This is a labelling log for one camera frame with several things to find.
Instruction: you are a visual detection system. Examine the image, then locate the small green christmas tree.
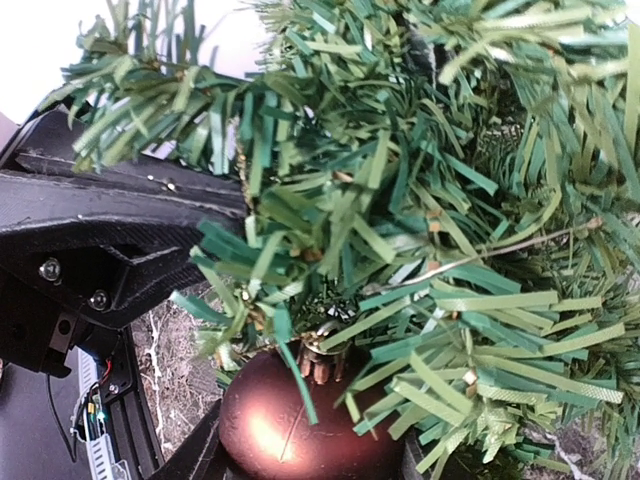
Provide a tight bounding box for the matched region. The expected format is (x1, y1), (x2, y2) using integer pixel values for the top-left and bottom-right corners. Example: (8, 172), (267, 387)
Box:
(44, 1), (639, 479)

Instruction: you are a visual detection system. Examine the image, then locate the white slotted cable duct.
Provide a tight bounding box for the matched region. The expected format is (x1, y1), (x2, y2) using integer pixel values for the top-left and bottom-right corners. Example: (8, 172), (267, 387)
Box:
(70, 350), (131, 480)

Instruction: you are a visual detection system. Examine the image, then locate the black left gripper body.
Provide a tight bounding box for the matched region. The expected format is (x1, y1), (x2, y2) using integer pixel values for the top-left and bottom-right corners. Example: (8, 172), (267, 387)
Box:
(1, 259), (123, 378)

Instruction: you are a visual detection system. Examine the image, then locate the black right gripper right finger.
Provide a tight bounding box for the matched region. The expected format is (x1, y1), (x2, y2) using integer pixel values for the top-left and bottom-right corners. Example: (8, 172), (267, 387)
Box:
(399, 429), (481, 480)

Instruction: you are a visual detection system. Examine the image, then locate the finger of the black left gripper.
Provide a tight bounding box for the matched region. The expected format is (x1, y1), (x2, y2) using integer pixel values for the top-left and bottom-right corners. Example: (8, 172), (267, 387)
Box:
(1, 109), (246, 233)
(1, 227), (202, 329)

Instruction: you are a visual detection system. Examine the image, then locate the black front rail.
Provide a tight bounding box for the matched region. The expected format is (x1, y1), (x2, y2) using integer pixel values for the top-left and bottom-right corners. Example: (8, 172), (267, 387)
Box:
(102, 327), (164, 479)

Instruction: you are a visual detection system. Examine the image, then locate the dark red bauble ornament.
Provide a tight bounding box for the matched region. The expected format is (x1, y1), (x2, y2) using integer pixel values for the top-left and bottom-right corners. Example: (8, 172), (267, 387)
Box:
(219, 347), (404, 479)

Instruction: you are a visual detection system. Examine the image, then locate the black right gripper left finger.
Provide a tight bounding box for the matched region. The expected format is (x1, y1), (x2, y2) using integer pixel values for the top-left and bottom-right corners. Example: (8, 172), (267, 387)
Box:
(149, 400), (232, 480)

